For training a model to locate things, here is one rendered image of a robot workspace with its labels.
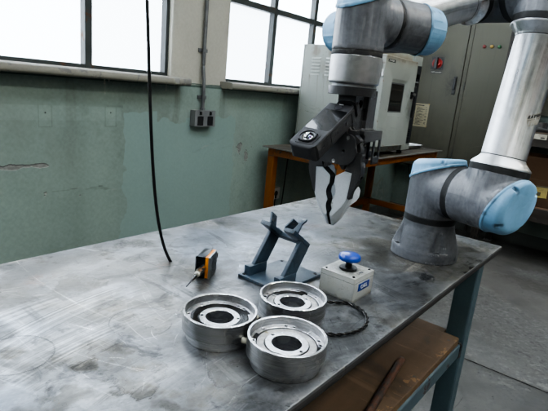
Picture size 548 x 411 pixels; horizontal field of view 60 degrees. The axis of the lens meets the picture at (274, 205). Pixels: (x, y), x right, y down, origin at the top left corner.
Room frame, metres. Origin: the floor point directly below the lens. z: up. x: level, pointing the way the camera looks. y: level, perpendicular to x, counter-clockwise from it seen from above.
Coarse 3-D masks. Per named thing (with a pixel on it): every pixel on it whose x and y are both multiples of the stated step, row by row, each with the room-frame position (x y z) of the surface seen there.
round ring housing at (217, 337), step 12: (192, 300) 0.63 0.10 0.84; (204, 300) 0.65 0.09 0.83; (216, 300) 0.65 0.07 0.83; (228, 300) 0.66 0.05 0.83; (240, 300) 0.65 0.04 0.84; (204, 312) 0.61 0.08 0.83; (216, 312) 0.63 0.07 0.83; (228, 312) 0.62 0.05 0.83; (252, 312) 0.63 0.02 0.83; (192, 324) 0.56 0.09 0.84; (216, 324) 0.59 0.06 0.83; (228, 324) 0.59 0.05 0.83; (192, 336) 0.56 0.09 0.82; (204, 336) 0.56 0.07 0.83; (216, 336) 0.56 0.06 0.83; (228, 336) 0.56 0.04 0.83; (240, 336) 0.57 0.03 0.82; (204, 348) 0.56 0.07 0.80; (216, 348) 0.56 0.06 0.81; (228, 348) 0.57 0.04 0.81; (240, 348) 0.58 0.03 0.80
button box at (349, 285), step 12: (336, 264) 0.82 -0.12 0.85; (324, 276) 0.79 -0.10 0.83; (336, 276) 0.78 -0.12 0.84; (348, 276) 0.76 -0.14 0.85; (360, 276) 0.77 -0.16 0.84; (372, 276) 0.81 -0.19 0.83; (324, 288) 0.79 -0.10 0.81; (336, 288) 0.77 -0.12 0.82; (348, 288) 0.76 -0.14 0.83; (360, 288) 0.77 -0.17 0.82; (348, 300) 0.76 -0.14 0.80
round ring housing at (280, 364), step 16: (256, 320) 0.58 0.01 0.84; (272, 320) 0.60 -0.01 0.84; (288, 320) 0.60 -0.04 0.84; (304, 320) 0.60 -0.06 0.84; (256, 336) 0.57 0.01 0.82; (272, 336) 0.57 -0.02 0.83; (288, 336) 0.57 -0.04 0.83; (320, 336) 0.57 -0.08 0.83; (256, 352) 0.52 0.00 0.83; (272, 352) 0.51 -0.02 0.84; (288, 352) 0.53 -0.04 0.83; (304, 352) 0.54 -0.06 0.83; (320, 352) 0.52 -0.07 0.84; (256, 368) 0.53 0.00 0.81; (272, 368) 0.50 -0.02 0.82; (288, 368) 0.50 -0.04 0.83; (304, 368) 0.51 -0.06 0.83
